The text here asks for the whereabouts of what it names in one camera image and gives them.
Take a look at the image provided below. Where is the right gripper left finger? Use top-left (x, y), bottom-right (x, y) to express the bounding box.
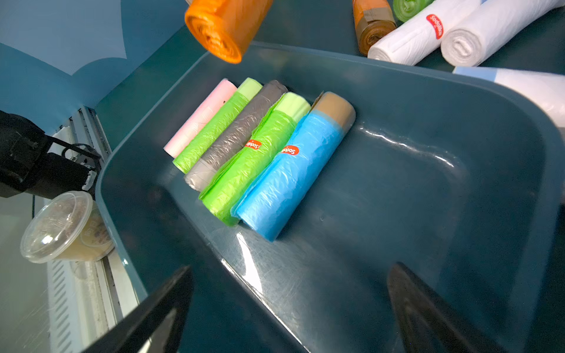
top-left (85, 266), bottom-right (194, 352)

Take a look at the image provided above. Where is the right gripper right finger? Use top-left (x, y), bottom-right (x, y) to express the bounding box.
top-left (387, 263), bottom-right (505, 352)

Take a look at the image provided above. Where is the green trash bag roll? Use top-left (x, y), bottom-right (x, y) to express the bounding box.
top-left (173, 77), bottom-right (263, 174)
top-left (199, 92), bottom-right (310, 227)
top-left (392, 0), bottom-right (434, 22)

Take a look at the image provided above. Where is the dark teal storage box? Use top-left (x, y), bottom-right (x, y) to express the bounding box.
top-left (97, 44), bottom-right (564, 352)

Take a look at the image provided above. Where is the blue trash bag roll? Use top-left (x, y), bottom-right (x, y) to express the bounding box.
top-left (231, 92), bottom-right (356, 242)

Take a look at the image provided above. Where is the pink trash bag roll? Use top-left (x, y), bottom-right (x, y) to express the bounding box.
top-left (163, 79), bottom-right (237, 158)

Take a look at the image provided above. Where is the grey trash bag roll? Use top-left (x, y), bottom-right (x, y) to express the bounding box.
top-left (185, 80), bottom-right (288, 191)

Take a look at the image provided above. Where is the orange trash bag roll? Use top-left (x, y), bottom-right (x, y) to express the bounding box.
top-left (352, 0), bottom-right (397, 56)
top-left (185, 0), bottom-right (273, 64)

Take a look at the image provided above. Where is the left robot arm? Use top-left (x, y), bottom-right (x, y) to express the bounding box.
top-left (1, 111), bottom-right (102, 199)

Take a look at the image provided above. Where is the white roll lying flat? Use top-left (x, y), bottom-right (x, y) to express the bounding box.
top-left (453, 66), bottom-right (564, 129)

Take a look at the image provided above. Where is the white trash bag roll right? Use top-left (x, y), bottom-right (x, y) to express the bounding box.
top-left (441, 0), bottom-right (564, 67)

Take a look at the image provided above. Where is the white trash bag roll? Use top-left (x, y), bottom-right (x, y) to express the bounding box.
top-left (367, 0), bottom-right (482, 66)
top-left (441, 0), bottom-right (564, 67)

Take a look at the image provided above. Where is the white trash bag roll left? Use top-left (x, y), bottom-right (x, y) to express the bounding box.
top-left (367, 0), bottom-right (482, 66)

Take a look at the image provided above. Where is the clear plastic lidded cup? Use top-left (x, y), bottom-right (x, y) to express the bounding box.
top-left (20, 191), bottom-right (114, 263)

